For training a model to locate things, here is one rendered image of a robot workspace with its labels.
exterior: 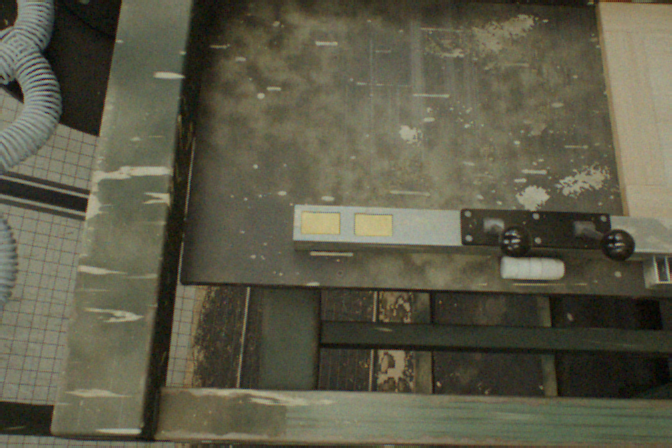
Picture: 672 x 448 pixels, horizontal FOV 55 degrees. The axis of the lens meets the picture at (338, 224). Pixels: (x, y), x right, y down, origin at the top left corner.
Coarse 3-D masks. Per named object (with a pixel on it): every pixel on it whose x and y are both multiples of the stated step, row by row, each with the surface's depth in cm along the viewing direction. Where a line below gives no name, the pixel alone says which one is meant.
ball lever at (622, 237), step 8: (576, 224) 85; (584, 224) 85; (592, 224) 85; (576, 232) 85; (584, 232) 84; (592, 232) 82; (608, 232) 75; (616, 232) 75; (624, 232) 75; (600, 240) 79; (608, 240) 75; (616, 240) 74; (624, 240) 74; (632, 240) 74; (608, 248) 75; (616, 248) 74; (624, 248) 74; (632, 248) 74; (608, 256) 75; (616, 256) 74; (624, 256) 74
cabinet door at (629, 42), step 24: (600, 24) 102; (624, 24) 102; (648, 24) 102; (624, 48) 100; (648, 48) 101; (624, 72) 98; (648, 72) 99; (624, 96) 97; (648, 96) 97; (624, 120) 96; (648, 120) 96; (624, 144) 94; (648, 144) 94; (624, 168) 93; (648, 168) 93; (624, 192) 92; (648, 192) 92; (648, 216) 90
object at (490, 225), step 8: (488, 224) 84; (496, 224) 84; (488, 232) 85; (496, 232) 82; (504, 232) 75; (512, 232) 74; (520, 232) 74; (528, 232) 74; (504, 240) 74; (512, 240) 74; (520, 240) 73; (528, 240) 74; (504, 248) 74; (512, 248) 74; (520, 248) 74; (528, 248) 74; (512, 256) 75; (520, 256) 75
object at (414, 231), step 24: (408, 216) 87; (432, 216) 87; (456, 216) 87; (624, 216) 88; (312, 240) 85; (336, 240) 85; (360, 240) 85; (384, 240) 85; (408, 240) 86; (432, 240) 86; (456, 240) 86; (648, 240) 87
